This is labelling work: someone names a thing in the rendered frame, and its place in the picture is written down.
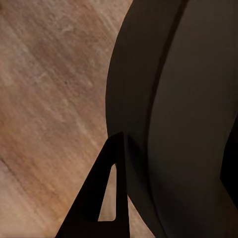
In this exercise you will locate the cauldron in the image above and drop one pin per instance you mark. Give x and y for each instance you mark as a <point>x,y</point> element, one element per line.
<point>172,89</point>

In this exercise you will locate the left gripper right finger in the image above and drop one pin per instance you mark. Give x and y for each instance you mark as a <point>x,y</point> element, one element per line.
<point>229,170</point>

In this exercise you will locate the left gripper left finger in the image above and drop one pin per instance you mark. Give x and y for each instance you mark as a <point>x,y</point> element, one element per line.
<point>82,218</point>

